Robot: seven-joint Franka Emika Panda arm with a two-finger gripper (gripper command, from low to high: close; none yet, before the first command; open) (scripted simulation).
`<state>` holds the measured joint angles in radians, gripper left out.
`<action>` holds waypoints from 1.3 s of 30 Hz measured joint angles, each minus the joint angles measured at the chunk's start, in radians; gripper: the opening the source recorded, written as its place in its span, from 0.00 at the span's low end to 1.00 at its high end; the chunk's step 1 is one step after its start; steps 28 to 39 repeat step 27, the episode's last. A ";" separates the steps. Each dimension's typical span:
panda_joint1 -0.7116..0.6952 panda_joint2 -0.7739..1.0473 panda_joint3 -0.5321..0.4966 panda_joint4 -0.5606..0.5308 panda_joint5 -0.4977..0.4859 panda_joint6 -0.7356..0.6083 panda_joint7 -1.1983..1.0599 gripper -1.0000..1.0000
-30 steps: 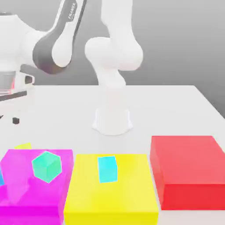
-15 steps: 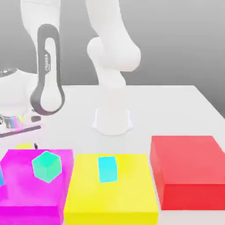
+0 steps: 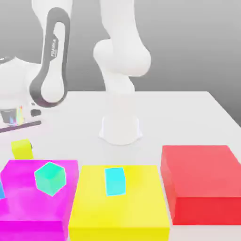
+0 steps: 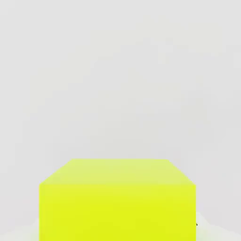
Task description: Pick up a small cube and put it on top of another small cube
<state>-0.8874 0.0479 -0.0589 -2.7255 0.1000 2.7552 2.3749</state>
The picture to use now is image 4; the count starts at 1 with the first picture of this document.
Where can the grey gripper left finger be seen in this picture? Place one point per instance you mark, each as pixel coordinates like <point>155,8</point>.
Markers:
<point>26,232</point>

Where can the small yellow cube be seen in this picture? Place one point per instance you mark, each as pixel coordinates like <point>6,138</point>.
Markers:
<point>117,207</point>

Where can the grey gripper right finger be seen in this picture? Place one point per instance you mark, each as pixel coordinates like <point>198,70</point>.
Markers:
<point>209,231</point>

